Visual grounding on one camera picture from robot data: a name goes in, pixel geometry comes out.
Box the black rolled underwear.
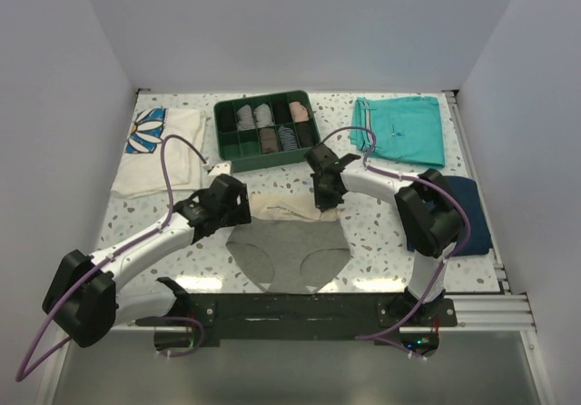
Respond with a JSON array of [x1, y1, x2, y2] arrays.
[[295, 122, 319, 148]]

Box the navy folded garment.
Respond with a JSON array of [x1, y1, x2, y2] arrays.
[[406, 175, 494, 257]]

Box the navy striped rolled sock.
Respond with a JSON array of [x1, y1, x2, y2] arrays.
[[277, 124, 300, 152]]

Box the white grey rolled sock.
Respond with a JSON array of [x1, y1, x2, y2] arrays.
[[253, 104, 274, 129]]

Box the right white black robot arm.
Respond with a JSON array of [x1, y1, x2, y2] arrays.
[[306, 154, 469, 326]]

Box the grey cream underwear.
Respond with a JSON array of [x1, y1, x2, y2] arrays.
[[226, 193, 351, 294]]

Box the green compartment organizer tray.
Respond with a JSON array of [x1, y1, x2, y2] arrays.
[[213, 90, 320, 173]]

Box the pink rolled underwear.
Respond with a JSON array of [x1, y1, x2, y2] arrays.
[[289, 101, 309, 123]]

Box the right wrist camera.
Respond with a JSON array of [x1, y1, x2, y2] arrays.
[[304, 143, 339, 173]]

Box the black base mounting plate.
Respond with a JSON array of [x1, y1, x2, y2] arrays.
[[135, 286, 460, 350]]

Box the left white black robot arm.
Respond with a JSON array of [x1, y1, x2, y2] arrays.
[[42, 174, 251, 348]]

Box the white daisy print shirt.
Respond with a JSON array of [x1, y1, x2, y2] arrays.
[[112, 107, 207, 198]]

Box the teal folded shorts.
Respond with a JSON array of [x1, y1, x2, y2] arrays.
[[350, 96, 445, 168]]

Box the aluminium frame rail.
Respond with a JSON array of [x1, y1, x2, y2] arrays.
[[451, 294, 537, 331]]

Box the grey striped rolled sock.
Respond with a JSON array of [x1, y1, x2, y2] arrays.
[[236, 104, 255, 131]]

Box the brown rolled underwear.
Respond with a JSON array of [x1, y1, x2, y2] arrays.
[[259, 127, 280, 154]]

